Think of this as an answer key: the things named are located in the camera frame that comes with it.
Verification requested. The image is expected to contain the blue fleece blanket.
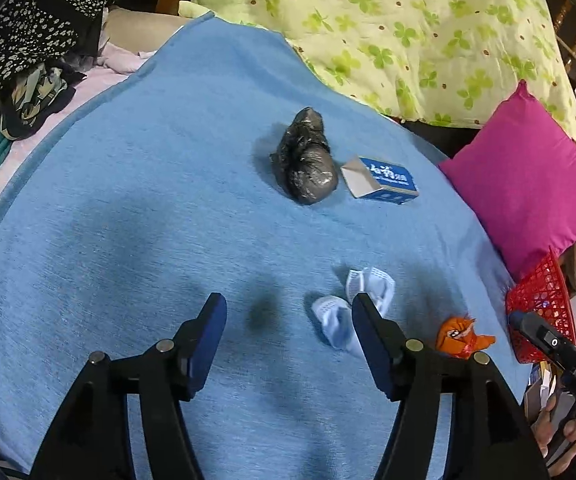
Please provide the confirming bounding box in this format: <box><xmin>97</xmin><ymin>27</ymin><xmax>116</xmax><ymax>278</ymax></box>
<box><xmin>0</xmin><ymin>15</ymin><xmax>530</xmax><ymax>479</ymax></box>

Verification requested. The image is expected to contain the black plastic bag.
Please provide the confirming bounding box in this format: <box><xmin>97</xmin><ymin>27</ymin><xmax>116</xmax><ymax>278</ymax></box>
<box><xmin>271</xmin><ymin>106</ymin><xmax>339</xmax><ymax>205</ymax></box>

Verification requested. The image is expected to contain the white blue face mask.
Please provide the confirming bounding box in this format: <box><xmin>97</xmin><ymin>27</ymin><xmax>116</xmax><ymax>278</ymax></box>
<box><xmin>309</xmin><ymin>265</ymin><xmax>397</xmax><ymax>356</ymax></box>

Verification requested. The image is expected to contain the person's right hand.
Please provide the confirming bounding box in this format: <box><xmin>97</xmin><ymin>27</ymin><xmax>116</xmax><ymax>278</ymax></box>
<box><xmin>530</xmin><ymin>393</ymin><xmax>576</xmax><ymax>478</ymax></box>

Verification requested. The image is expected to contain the green patterned cloth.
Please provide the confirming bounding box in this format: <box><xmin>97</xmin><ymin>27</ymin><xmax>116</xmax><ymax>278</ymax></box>
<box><xmin>0</xmin><ymin>62</ymin><xmax>86</xmax><ymax>166</ymax></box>

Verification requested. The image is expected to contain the pink bed sheet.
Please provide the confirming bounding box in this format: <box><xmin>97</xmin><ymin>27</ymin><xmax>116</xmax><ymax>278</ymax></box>
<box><xmin>0</xmin><ymin>41</ymin><xmax>157</xmax><ymax>256</ymax></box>

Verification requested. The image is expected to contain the magenta pillow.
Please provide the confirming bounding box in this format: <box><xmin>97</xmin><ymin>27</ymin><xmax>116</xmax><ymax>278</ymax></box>
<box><xmin>440</xmin><ymin>80</ymin><xmax>576</xmax><ymax>281</ymax></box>

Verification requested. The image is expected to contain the red mesh trash basket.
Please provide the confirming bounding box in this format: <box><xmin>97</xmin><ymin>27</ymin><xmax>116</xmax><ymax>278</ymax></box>
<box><xmin>505</xmin><ymin>249</ymin><xmax>576</xmax><ymax>370</ymax></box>

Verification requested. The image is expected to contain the green clover quilt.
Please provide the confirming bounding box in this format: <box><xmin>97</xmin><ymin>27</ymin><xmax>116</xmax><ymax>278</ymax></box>
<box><xmin>178</xmin><ymin>0</ymin><xmax>576</xmax><ymax>142</ymax></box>

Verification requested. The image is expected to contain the blue toothpaste box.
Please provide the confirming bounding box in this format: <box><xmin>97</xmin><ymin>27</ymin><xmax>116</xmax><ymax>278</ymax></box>
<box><xmin>341</xmin><ymin>156</ymin><xmax>419</xmax><ymax>205</ymax></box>

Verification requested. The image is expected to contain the orange wrapper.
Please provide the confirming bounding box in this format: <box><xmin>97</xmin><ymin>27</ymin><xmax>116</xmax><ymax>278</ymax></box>
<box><xmin>436</xmin><ymin>316</ymin><xmax>496</xmax><ymax>359</ymax></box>

